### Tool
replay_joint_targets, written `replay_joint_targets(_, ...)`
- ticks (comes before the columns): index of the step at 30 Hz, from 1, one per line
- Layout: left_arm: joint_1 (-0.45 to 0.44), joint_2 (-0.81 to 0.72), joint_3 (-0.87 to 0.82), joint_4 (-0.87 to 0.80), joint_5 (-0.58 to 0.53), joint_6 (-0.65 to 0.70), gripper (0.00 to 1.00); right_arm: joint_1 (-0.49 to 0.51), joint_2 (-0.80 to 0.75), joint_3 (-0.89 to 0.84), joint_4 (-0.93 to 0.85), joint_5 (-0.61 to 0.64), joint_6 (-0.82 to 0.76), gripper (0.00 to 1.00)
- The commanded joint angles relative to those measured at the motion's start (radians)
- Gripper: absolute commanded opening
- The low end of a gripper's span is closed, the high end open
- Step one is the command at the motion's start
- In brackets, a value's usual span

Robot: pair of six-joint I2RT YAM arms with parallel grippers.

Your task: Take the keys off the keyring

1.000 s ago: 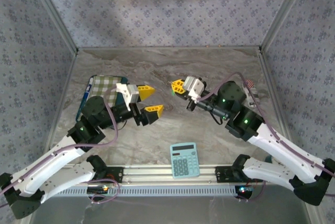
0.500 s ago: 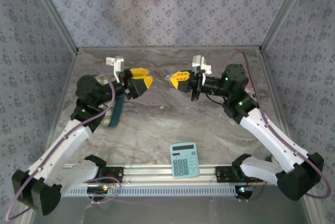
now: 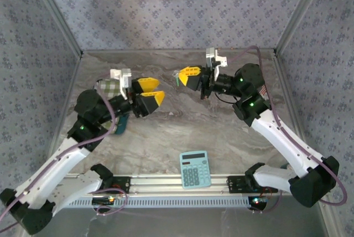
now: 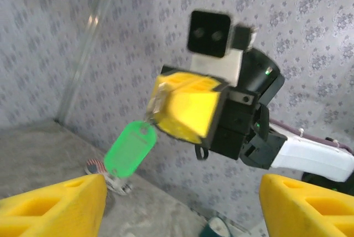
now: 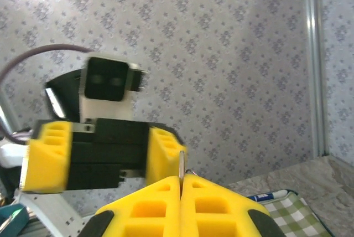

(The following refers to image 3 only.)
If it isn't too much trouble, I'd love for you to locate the green checkered cloth pouch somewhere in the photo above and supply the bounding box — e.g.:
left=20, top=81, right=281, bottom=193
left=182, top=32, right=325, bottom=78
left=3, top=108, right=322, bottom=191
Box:
left=92, top=79, right=130, bottom=136

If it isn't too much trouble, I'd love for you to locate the light blue calculator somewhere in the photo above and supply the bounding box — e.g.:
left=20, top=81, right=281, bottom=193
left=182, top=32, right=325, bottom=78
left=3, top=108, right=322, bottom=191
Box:
left=179, top=150, right=212, bottom=191

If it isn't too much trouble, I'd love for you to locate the small circuit board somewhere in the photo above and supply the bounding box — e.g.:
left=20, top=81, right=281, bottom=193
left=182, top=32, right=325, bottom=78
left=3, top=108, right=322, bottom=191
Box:
left=248, top=197, right=270, bottom=211
left=92, top=195, right=116, bottom=206

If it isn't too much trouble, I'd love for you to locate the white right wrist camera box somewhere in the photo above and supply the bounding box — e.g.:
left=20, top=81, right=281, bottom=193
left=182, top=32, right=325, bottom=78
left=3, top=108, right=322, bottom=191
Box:
left=205, top=47, right=229, bottom=76

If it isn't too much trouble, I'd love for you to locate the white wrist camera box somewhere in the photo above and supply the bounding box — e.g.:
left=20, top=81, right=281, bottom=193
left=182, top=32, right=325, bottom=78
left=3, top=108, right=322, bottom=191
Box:
left=205, top=47, right=229, bottom=76
left=110, top=68, right=133, bottom=101

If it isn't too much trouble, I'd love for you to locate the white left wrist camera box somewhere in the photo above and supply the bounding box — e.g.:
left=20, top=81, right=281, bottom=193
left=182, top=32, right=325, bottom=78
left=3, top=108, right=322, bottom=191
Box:
left=110, top=68, right=133, bottom=101

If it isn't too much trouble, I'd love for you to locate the aluminium mounting rail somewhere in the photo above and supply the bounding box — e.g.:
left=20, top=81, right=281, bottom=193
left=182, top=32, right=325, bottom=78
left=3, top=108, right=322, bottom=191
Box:
left=63, top=173, right=294, bottom=197

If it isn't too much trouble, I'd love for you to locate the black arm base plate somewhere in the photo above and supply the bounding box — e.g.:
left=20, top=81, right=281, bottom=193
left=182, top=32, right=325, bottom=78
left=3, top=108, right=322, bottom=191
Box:
left=227, top=175, right=250, bottom=194
left=109, top=176, right=132, bottom=194

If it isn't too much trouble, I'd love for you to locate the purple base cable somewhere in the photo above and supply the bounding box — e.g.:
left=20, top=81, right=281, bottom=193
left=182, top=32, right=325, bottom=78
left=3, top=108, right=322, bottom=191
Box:
left=250, top=186, right=283, bottom=214
left=95, top=188, right=129, bottom=217

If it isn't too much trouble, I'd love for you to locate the slotted grey cable duct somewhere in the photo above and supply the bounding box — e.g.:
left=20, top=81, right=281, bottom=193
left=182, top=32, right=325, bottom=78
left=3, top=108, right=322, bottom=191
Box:
left=66, top=195, right=251, bottom=209

